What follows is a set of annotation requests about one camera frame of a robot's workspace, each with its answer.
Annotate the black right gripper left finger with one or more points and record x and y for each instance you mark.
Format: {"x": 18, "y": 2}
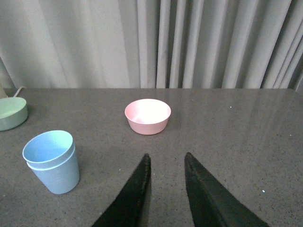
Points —
{"x": 131, "y": 206}

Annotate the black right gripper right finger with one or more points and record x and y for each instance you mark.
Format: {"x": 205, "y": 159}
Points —
{"x": 211, "y": 204}

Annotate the light blue cup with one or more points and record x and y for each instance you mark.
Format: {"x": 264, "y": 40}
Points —
{"x": 61, "y": 178}
{"x": 49, "y": 149}

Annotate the pink bowl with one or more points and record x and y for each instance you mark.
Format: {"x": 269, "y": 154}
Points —
{"x": 148, "y": 116}

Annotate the green bowl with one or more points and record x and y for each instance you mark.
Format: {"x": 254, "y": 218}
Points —
{"x": 13, "y": 112}

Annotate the grey curtain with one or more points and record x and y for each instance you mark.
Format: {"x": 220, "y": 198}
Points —
{"x": 151, "y": 44}

